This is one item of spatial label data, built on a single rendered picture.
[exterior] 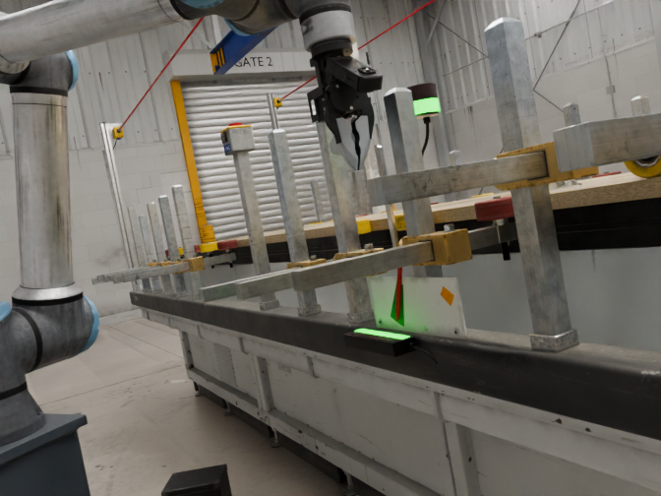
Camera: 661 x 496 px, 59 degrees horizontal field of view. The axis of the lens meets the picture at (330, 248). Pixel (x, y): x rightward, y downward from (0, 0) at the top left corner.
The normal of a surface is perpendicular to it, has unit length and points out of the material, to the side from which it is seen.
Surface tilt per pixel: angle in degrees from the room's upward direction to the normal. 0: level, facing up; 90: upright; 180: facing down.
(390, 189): 90
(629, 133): 90
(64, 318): 102
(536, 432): 90
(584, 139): 90
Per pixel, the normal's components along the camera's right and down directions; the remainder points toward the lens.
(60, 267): 0.80, 0.11
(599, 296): -0.86, 0.18
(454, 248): 0.47, -0.04
